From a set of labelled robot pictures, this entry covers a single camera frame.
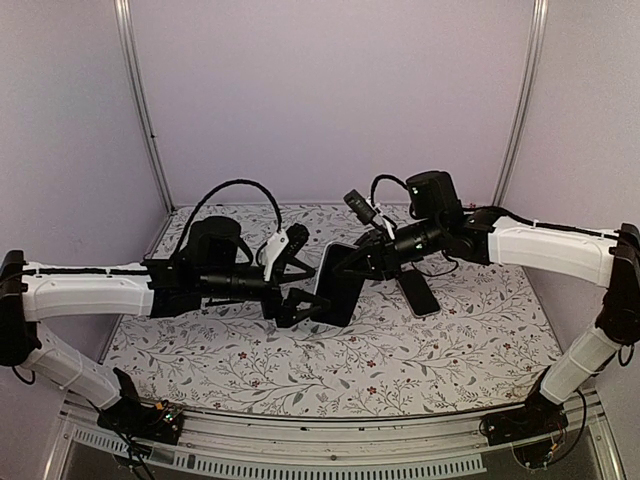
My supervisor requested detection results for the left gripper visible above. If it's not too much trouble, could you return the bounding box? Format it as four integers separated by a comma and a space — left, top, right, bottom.
200, 259, 331, 328

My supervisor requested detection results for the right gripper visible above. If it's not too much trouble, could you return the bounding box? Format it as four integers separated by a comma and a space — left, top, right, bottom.
333, 215, 445, 280

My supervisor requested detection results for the black purple phone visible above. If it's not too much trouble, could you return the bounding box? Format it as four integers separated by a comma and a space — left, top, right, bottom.
398, 270, 440, 318

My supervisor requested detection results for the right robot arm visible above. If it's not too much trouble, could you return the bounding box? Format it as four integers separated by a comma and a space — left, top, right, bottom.
334, 170, 639, 436

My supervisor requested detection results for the floral table mat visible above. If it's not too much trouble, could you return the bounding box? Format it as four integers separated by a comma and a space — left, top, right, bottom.
104, 254, 561, 417

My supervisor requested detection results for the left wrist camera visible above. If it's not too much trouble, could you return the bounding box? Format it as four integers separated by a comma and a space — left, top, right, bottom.
257, 223, 315, 283

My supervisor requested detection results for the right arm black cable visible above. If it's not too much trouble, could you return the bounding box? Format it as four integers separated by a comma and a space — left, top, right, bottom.
368, 173, 414, 211

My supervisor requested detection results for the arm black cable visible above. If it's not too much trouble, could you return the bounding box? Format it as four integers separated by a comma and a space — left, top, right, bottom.
179, 180, 282, 251
368, 173, 414, 211

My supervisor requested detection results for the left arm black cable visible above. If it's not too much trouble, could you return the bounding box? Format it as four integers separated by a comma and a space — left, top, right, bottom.
179, 180, 282, 251

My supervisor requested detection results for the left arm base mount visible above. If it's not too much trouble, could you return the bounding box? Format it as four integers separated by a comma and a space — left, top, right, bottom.
97, 398, 184, 445

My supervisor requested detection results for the front aluminium rail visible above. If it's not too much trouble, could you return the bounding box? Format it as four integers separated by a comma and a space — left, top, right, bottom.
44, 389, 626, 479

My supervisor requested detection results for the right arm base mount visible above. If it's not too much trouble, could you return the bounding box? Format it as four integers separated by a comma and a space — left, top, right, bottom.
479, 401, 568, 446

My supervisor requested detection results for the right aluminium frame post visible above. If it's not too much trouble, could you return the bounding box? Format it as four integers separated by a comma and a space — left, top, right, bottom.
489, 0, 550, 211

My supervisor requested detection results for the aluminium frame post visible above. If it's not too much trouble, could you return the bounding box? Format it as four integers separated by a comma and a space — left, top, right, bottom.
114, 0, 175, 214
489, 0, 550, 211

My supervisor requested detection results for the left aluminium frame post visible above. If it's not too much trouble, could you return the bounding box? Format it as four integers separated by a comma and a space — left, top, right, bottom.
114, 0, 175, 214

